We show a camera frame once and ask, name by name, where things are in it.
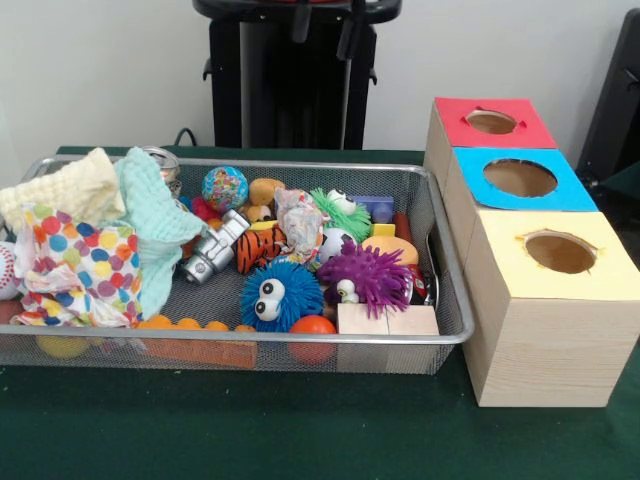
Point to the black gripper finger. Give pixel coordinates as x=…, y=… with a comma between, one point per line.
x=301, y=22
x=352, y=30

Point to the shallow mesh bin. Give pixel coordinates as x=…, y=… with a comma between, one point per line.
x=300, y=352

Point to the wooden box with three holes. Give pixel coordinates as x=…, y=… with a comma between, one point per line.
x=550, y=350

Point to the globe print ball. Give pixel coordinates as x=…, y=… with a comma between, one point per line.
x=225, y=187

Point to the green spiky ball with eyes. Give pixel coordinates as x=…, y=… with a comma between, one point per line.
x=347, y=212

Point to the small soccer ball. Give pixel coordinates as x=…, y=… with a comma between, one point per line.
x=334, y=245

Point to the purple spiky ball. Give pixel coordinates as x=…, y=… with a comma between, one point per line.
x=372, y=272

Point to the mint green cloth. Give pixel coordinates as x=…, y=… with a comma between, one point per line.
x=150, y=215

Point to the black upright stand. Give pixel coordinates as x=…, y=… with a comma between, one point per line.
x=615, y=100

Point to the blue spiky ball with eyes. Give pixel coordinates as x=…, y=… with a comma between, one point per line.
x=290, y=295

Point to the smooth orange ball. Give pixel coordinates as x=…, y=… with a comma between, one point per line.
x=312, y=326

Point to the green covered side table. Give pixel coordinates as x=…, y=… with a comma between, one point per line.
x=625, y=182

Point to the colourful dotted cloth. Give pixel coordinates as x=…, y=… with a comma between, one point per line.
x=80, y=260

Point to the white baseball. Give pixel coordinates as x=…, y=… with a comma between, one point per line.
x=5, y=270

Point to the dark green table cloth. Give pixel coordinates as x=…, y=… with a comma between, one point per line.
x=250, y=430

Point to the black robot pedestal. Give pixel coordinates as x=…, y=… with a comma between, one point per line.
x=270, y=100

